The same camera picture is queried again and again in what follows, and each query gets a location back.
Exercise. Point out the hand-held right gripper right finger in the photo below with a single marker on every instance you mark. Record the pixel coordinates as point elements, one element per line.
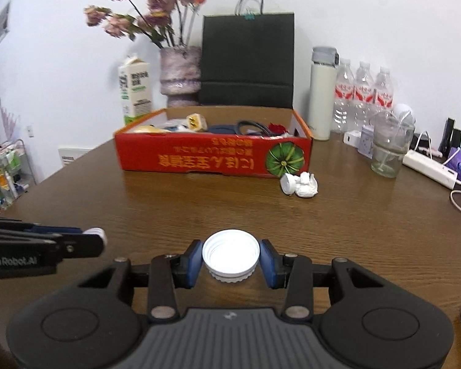
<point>269,264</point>

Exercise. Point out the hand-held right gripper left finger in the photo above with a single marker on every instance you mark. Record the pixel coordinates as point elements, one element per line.
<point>192,264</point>

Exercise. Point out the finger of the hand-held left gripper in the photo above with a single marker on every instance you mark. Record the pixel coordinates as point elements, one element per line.
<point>71,231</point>
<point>80,244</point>

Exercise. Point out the white bottle cap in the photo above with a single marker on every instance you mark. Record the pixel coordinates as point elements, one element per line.
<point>230,250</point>

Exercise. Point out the red cardboard box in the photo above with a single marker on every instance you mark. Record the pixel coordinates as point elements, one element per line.
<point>215,157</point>

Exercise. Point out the navy fabric pouch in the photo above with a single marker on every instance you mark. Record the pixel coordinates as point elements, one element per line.
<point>221,128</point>

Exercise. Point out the white and yellow cube adapter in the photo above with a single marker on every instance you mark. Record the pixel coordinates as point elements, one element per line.
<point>196,122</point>

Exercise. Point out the wooden desktop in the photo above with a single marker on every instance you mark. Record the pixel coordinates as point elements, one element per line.
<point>138,207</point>

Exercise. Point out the small white plastic cap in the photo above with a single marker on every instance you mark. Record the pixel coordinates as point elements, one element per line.
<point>289,183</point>

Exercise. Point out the storage rack with bottles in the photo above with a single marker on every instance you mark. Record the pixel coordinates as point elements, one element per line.
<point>4,176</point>

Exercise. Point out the crumpled white tissue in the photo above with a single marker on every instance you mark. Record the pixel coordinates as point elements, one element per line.
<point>307,186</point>

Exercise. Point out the yellowish plastic container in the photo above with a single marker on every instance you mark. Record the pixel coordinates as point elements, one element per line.
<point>150,129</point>

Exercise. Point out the red fabric item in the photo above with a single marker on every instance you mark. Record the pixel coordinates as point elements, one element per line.
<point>277,128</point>

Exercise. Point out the green and white milk carton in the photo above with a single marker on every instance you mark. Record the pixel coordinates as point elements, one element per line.
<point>136,92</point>

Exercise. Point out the clear glass cup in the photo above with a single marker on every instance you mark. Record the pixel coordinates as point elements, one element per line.
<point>392,150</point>

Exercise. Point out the white thermos bottle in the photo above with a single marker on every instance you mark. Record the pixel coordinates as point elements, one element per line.
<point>323,96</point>

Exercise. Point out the clear water bottle red label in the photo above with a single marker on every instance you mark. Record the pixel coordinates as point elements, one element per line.
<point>383,92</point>
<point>344,100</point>
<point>364,92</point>

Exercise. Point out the white power strip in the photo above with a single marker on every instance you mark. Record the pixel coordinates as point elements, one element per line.
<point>430,169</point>

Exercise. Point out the purple marbled vase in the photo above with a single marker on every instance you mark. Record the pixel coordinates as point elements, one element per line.
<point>180,73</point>

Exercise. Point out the black paper bag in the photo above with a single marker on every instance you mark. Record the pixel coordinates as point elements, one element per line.
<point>247,61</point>

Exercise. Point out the black plug adapters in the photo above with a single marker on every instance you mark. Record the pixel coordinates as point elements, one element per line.
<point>448,134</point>

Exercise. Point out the dried pink flowers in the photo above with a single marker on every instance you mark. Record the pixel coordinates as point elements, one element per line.
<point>157,4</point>

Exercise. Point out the green binder clip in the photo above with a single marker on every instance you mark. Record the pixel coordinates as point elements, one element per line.
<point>249,16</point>

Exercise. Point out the white wall outlet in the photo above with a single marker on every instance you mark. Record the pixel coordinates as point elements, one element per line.
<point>30,131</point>

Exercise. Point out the white wall charger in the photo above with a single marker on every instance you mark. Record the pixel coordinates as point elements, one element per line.
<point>352,137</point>

